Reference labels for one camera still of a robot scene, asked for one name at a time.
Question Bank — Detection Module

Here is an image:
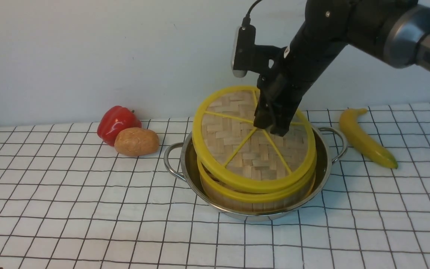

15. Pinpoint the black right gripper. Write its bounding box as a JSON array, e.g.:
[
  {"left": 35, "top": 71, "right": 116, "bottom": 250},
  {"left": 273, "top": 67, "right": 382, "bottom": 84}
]
[{"left": 253, "top": 22, "right": 347, "bottom": 137}]

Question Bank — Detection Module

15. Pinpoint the woven bamboo steamer lid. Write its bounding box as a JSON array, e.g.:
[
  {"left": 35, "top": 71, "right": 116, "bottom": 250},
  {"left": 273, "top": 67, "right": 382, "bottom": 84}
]
[{"left": 192, "top": 86, "right": 316, "bottom": 194}]

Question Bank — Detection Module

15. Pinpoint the bamboo steamer basket yellow rim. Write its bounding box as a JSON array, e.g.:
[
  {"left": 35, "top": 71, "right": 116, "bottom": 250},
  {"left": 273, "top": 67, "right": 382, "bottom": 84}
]
[{"left": 197, "top": 161, "right": 317, "bottom": 213}]

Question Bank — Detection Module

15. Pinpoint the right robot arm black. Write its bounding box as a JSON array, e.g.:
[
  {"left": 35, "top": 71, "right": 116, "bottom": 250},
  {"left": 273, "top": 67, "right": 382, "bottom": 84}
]
[{"left": 254, "top": 0, "right": 430, "bottom": 137}]

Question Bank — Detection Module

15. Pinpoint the stainless steel pot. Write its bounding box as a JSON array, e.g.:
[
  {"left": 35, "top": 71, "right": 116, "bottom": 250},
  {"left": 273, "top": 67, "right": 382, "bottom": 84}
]
[{"left": 163, "top": 126, "right": 348, "bottom": 222}]

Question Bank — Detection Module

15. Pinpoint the yellow banana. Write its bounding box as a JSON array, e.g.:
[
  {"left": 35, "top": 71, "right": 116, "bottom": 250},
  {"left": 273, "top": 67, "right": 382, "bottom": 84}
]
[{"left": 339, "top": 108, "right": 399, "bottom": 169}]

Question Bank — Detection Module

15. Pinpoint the brown potato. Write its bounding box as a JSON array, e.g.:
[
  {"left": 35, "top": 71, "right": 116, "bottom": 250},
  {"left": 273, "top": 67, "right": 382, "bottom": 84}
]
[{"left": 114, "top": 127, "right": 160, "bottom": 157}]

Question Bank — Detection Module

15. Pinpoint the red bell pepper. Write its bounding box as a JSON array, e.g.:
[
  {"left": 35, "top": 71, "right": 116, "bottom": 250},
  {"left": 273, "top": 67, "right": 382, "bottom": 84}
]
[{"left": 97, "top": 106, "right": 142, "bottom": 147}]

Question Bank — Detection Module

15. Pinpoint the white checkered tablecloth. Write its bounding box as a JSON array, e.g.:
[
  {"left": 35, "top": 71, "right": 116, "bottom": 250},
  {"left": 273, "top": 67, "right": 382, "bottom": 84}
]
[{"left": 0, "top": 103, "right": 430, "bottom": 269}]

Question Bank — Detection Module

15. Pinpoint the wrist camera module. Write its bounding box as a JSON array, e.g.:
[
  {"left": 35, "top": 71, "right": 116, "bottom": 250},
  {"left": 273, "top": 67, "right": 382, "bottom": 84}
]
[{"left": 231, "top": 24, "right": 256, "bottom": 78}]

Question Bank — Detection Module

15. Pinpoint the black cable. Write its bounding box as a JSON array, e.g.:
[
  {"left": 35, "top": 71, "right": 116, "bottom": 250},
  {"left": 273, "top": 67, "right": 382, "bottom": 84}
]
[{"left": 242, "top": 0, "right": 263, "bottom": 27}]

